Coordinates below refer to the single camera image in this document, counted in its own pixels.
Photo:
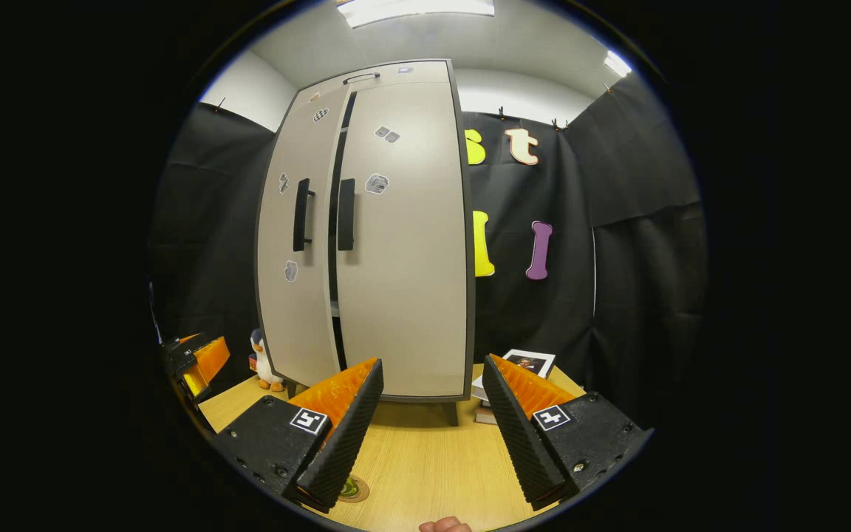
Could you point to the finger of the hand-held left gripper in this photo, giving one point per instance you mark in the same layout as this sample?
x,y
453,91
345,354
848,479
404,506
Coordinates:
x,y
207,362

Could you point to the brown book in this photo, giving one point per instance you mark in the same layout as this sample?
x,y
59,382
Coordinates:
x,y
484,415

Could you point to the round wooden coaster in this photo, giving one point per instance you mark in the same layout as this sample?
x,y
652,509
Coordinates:
x,y
364,491

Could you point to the black backdrop cloth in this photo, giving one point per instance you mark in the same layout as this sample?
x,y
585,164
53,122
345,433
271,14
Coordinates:
x,y
640,295

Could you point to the penguin plush toy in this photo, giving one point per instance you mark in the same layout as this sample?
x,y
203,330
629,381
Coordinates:
x,y
264,366

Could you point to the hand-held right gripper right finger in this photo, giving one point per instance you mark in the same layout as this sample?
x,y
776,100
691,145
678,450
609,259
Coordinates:
x,y
518,436

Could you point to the small ceiling light panel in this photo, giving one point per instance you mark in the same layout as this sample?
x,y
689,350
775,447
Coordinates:
x,y
617,64

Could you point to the large ceiling light panel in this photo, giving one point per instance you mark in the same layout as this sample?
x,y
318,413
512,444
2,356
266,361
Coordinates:
x,y
414,9

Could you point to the grey cabinet door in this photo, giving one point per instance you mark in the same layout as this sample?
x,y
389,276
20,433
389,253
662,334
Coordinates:
x,y
285,310
411,295

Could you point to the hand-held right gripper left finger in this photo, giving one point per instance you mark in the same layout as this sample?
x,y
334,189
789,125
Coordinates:
x,y
344,443

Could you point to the grey cabinet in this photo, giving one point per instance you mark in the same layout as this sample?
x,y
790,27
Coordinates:
x,y
425,72

